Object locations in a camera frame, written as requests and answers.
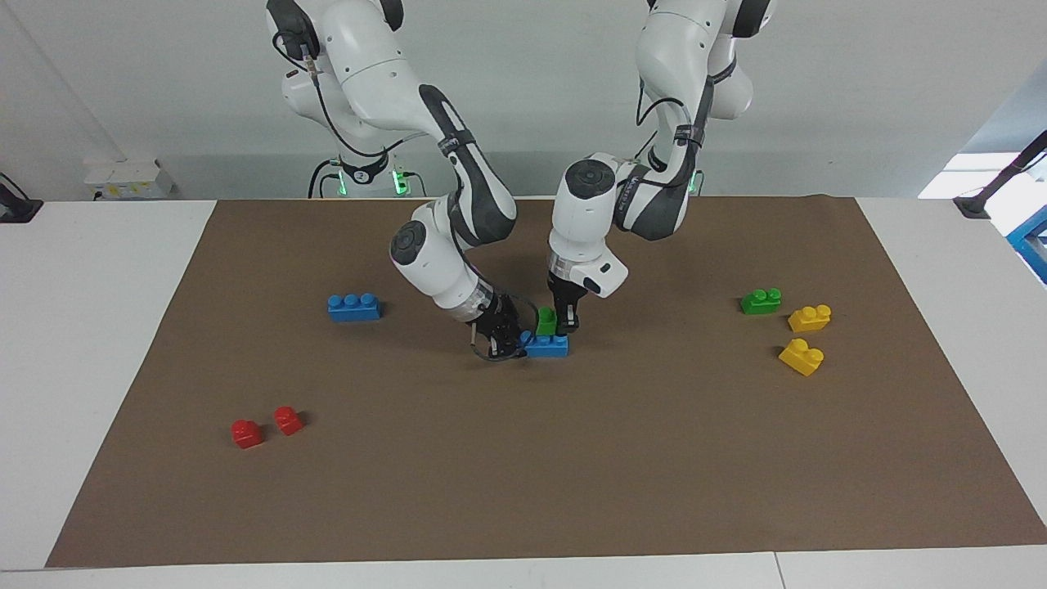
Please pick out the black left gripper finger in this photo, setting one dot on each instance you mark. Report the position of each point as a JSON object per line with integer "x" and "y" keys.
{"x": 569, "y": 319}

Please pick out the blue three-stud brick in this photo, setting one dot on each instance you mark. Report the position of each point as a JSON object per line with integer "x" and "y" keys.
{"x": 353, "y": 309}
{"x": 546, "y": 347}

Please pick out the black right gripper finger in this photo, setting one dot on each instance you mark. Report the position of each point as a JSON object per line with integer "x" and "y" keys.
{"x": 514, "y": 347}
{"x": 519, "y": 321}

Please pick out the black table clamp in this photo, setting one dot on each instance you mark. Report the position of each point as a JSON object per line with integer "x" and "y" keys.
{"x": 18, "y": 211}

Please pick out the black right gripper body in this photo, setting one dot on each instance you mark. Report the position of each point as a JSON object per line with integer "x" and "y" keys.
{"x": 495, "y": 319}

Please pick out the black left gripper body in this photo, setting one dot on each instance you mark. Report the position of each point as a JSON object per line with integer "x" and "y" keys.
{"x": 564, "y": 294}

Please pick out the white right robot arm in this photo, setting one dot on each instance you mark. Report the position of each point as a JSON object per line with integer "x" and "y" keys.
{"x": 368, "y": 65}

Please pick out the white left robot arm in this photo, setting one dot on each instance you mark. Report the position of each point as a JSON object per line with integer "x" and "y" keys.
{"x": 581, "y": 213}

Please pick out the blue frame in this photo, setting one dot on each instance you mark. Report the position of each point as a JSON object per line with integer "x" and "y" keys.
{"x": 1032, "y": 245}

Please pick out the green two-stud brick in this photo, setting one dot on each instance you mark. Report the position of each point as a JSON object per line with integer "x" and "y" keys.
{"x": 546, "y": 321}
{"x": 761, "y": 303}

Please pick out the white wall box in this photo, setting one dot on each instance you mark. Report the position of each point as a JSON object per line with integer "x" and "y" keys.
{"x": 127, "y": 180}

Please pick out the yellow two-stud brick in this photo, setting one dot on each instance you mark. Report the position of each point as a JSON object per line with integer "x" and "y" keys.
{"x": 802, "y": 358}
{"x": 810, "y": 319}

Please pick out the black camera stand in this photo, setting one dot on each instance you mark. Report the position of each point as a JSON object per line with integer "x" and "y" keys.
{"x": 977, "y": 204}

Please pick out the brown paper mat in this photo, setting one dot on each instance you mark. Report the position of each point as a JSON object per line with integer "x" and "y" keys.
{"x": 532, "y": 458}

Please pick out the red one-stud brick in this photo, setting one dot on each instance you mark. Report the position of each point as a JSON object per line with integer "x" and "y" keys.
{"x": 288, "y": 421}
{"x": 246, "y": 435}

